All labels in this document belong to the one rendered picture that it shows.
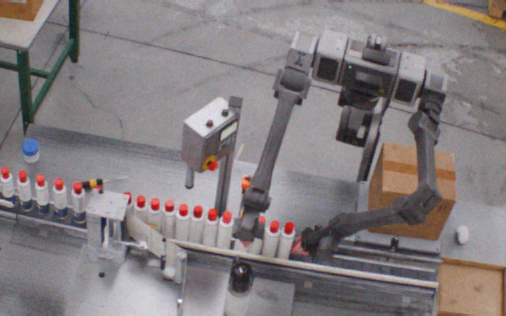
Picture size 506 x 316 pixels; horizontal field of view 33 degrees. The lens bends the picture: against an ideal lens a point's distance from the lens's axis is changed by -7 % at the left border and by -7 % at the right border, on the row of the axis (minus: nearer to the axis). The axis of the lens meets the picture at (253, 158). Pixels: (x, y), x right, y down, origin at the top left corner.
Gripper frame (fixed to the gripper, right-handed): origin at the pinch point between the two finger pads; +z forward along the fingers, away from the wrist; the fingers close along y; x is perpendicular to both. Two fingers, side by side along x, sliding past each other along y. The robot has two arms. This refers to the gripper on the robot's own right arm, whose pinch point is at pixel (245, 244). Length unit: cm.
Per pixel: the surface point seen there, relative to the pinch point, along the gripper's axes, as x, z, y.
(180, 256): -0.4, 13.0, -21.1
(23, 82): 122, 66, -124
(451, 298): 17, 36, 84
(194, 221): 17.5, 15.1, -19.2
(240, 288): -12.0, 8.7, 1.0
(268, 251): 17.2, 24.4, 8.7
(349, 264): 22, 31, 40
